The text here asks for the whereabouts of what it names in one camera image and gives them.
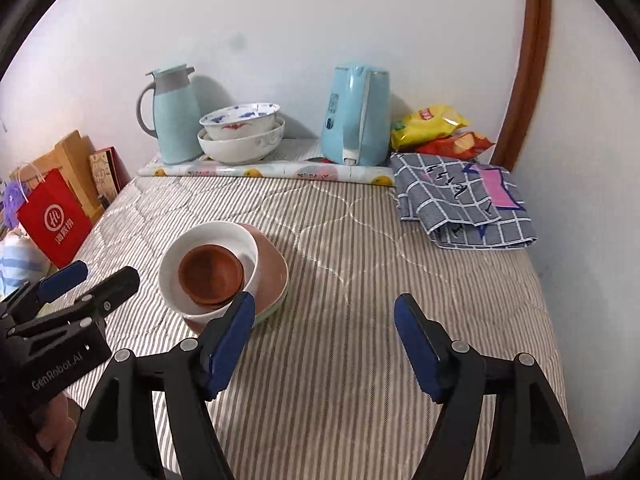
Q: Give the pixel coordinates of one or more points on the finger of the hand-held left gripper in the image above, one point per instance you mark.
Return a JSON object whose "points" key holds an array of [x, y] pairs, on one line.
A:
{"points": [[62, 276], [112, 285]]}

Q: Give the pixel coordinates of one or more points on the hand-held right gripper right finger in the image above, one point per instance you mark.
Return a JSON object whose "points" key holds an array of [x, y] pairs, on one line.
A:
{"points": [[417, 345]]}

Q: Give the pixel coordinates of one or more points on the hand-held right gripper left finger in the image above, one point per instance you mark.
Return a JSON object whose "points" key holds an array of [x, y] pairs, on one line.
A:
{"points": [[232, 345]]}

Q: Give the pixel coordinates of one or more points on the small brown bowl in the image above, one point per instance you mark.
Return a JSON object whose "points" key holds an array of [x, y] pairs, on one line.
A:
{"points": [[210, 275]]}

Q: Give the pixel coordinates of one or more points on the pink square plate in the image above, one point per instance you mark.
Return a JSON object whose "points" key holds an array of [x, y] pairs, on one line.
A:
{"points": [[270, 265]]}

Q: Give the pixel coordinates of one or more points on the plain white bowl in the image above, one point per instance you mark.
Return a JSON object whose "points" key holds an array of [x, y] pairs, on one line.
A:
{"points": [[210, 234]]}

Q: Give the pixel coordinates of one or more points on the person's left hand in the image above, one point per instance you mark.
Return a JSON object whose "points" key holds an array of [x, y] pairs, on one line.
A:
{"points": [[52, 422]]}

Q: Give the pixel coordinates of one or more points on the blue white striped cloth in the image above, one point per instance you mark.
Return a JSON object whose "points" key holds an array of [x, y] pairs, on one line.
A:
{"points": [[15, 260]]}

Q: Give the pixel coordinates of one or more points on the red paper bag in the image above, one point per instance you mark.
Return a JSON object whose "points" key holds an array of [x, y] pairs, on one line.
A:
{"points": [[55, 220]]}

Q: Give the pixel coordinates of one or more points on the purple bundle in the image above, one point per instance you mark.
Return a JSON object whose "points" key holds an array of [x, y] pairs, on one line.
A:
{"points": [[10, 200]]}

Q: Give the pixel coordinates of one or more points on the grey striped quilted mattress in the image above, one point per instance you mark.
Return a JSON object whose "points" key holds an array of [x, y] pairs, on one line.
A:
{"points": [[350, 260]]}

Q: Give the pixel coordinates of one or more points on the brown patterned book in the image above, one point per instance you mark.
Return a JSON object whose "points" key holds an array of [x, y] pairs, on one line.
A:
{"points": [[107, 170]]}

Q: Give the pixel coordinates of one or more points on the brown cardboard box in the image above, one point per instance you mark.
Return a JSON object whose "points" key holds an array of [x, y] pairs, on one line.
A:
{"points": [[75, 155]]}

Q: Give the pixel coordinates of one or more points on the grey checked cloth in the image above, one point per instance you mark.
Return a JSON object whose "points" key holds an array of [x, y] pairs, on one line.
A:
{"points": [[450, 195]]}

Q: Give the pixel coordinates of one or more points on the light teal thermos jug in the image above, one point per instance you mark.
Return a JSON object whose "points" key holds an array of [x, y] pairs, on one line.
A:
{"points": [[172, 120]]}

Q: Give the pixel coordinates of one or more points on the fruit print table mat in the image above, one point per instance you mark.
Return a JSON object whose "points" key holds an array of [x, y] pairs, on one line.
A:
{"points": [[280, 170]]}

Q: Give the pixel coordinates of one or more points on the large white bowl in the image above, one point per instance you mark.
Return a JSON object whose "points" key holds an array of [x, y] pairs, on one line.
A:
{"points": [[240, 151]]}

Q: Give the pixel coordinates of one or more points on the blue and red patterned bowl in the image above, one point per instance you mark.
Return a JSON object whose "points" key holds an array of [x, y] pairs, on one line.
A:
{"points": [[240, 129]]}

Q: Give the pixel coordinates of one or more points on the red snack bag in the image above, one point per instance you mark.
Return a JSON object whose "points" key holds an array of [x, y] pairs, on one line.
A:
{"points": [[460, 145]]}

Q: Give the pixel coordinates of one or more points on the yellow snack bag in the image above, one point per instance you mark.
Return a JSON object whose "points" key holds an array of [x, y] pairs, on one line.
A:
{"points": [[425, 127]]}

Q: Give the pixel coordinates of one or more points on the light blue electric kettle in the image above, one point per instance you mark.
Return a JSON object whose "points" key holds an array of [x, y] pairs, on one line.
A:
{"points": [[345, 125]]}

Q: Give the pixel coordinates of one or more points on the brown wooden door frame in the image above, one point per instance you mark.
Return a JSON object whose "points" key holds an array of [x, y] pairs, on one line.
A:
{"points": [[530, 60]]}

